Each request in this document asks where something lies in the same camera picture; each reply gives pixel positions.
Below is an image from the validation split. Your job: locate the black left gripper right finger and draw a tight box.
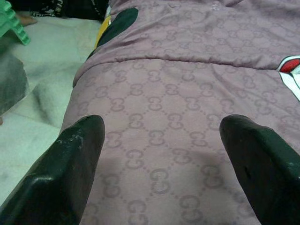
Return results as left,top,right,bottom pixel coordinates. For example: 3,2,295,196
219,114,300,225

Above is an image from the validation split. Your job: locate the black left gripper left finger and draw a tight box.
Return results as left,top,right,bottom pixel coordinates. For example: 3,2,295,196
0,114,105,225

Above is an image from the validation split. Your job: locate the purple cartoon print blanket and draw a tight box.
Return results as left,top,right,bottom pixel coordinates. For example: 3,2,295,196
60,0,300,225

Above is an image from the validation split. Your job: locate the green plastic stool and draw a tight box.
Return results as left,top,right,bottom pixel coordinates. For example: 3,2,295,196
0,0,31,47

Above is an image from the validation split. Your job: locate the person's bare foot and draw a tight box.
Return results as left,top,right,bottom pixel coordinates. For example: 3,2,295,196
17,15,38,26

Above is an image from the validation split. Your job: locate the black white print fabric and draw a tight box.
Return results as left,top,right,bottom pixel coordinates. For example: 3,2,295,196
13,0,111,21

